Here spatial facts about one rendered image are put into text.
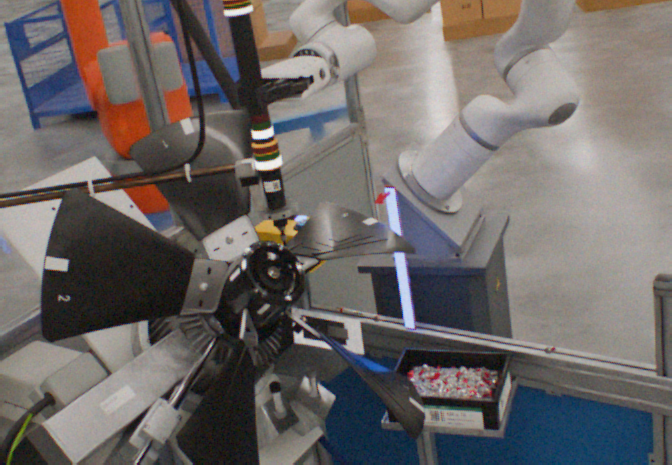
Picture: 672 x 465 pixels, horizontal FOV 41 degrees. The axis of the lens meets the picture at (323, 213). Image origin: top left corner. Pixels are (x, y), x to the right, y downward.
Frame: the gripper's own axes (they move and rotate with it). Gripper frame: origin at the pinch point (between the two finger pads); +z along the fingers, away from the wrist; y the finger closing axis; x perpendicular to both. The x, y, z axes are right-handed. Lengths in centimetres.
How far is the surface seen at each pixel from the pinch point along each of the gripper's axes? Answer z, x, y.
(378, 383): 6, -47, -19
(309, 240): -9.4, -30.3, 2.1
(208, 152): -1.2, -11.0, 14.4
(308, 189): -95, -59, 70
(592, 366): -34, -63, -40
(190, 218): 7.5, -19.8, 13.3
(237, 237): 6.2, -23.1, 4.6
